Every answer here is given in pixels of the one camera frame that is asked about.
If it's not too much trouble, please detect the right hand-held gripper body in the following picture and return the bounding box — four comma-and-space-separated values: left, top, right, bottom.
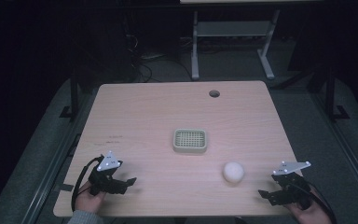
270, 161, 313, 210

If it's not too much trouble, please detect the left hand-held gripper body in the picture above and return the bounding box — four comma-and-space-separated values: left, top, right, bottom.
88, 150, 129, 196

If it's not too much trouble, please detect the person's left hand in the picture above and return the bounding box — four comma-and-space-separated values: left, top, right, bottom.
75, 181, 107, 215

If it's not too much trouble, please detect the person's right hand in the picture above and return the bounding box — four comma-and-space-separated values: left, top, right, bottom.
284, 189, 334, 224

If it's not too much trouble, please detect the white round ball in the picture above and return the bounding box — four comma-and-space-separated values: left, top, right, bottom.
222, 161, 245, 184

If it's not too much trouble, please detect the beige plastic basket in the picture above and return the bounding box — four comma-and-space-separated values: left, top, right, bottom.
172, 128, 208, 154

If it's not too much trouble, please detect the black metal stand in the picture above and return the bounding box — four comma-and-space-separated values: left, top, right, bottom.
59, 66, 82, 120
318, 64, 351, 123

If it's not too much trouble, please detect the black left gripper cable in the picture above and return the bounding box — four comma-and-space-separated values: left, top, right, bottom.
71, 156, 104, 213

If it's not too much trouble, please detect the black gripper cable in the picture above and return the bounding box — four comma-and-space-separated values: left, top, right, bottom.
71, 156, 104, 213
292, 178, 337, 224

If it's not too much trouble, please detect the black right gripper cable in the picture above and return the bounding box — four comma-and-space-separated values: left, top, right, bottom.
292, 178, 337, 224

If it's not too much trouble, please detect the grey metal rail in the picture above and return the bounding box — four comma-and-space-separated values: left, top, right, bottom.
18, 90, 102, 224
310, 91, 358, 204

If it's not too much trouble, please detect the bundle of dark cables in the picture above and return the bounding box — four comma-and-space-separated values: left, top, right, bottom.
122, 18, 194, 83

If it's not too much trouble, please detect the white metal table frame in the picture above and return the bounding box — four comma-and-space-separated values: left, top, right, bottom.
190, 8, 282, 81

